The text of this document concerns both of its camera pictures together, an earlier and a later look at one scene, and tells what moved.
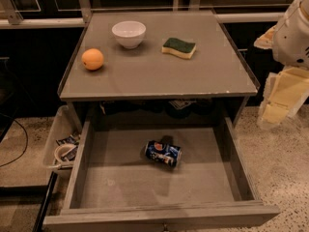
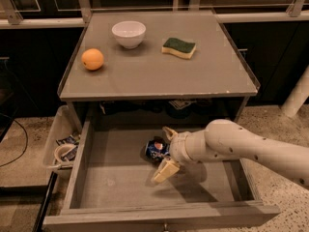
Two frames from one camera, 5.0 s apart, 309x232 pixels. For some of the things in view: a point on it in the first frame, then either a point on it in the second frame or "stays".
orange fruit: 93,59 stays
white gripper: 292,40 -> 177,149
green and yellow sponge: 179,47 stays
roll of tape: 62,150 stays
